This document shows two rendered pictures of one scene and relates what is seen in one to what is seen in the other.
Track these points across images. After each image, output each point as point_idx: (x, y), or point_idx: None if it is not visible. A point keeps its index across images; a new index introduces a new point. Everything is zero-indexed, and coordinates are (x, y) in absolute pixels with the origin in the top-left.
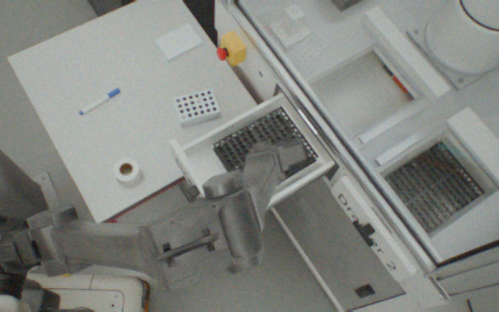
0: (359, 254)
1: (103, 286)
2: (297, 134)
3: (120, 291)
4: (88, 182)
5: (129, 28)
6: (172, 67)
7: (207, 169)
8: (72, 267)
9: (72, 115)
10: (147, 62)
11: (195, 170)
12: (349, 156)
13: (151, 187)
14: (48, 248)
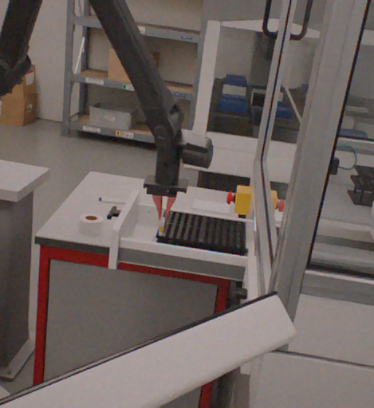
0: None
1: None
2: (241, 235)
3: None
4: (59, 220)
5: (183, 193)
6: None
7: (147, 233)
8: None
9: (94, 199)
10: (175, 205)
11: (132, 202)
12: (264, 226)
13: (96, 241)
14: None
